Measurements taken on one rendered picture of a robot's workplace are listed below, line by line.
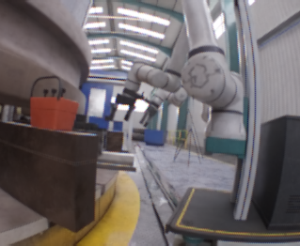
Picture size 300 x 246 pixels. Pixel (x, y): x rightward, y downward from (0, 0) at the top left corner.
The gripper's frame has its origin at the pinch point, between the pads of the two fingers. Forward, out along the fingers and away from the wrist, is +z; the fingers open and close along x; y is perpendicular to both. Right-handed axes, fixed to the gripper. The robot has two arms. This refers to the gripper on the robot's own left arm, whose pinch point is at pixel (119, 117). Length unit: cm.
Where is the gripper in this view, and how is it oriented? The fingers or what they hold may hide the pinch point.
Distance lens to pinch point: 99.2
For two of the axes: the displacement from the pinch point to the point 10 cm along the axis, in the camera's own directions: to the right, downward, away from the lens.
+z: -3.8, 8.9, 2.4
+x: -5.1, 0.2, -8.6
